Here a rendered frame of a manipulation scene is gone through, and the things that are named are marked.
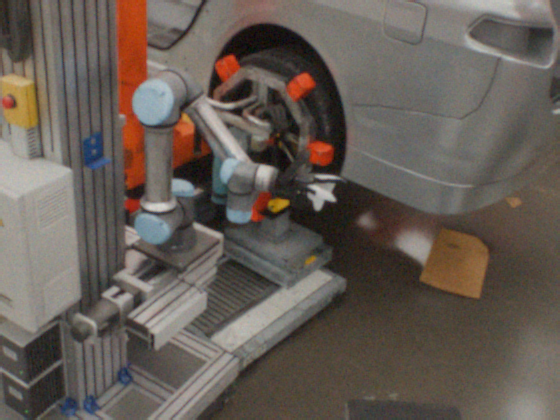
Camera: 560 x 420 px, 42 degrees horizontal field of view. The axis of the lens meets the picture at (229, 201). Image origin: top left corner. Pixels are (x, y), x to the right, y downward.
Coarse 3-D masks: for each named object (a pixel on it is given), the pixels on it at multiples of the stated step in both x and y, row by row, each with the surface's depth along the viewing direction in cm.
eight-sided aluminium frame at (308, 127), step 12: (240, 72) 314; (252, 72) 310; (264, 72) 311; (228, 84) 323; (276, 84) 303; (288, 84) 302; (216, 96) 330; (228, 96) 333; (288, 96) 301; (300, 108) 304; (300, 120) 302; (312, 120) 303; (300, 132) 304; (312, 132) 303; (300, 144) 306; (300, 168) 311
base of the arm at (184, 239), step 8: (192, 224) 244; (176, 232) 240; (184, 232) 241; (192, 232) 244; (168, 240) 241; (176, 240) 242; (184, 240) 242; (192, 240) 244; (160, 248) 244; (168, 248) 242; (176, 248) 242; (184, 248) 243; (192, 248) 245
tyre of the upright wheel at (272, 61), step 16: (272, 48) 324; (288, 48) 321; (304, 48) 321; (240, 64) 324; (256, 64) 318; (272, 64) 312; (288, 64) 306; (304, 64) 309; (320, 64) 313; (320, 80) 306; (320, 96) 302; (336, 96) 309; (320, 112) 303; (336, 112) 307; (320, 128) 306; (336, 128) 308; (336, 144) 311; (336, 160) 320
